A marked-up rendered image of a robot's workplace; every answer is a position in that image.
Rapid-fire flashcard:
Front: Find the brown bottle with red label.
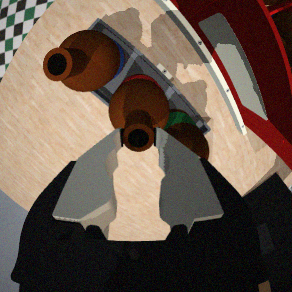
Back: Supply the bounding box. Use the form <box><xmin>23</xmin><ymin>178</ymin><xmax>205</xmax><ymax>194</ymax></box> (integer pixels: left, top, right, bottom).
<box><xmin>108</xmin><ymin>74</ymin><xmax>170</xmax><ymax>152</ymax></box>

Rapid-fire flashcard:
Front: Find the brown bottle with blue label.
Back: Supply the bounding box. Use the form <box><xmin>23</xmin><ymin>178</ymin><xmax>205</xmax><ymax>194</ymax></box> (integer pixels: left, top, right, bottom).
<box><xmin>43</xmin><ymin>30</ymin><xmax>125</xmax><ymax>92</ymax></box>

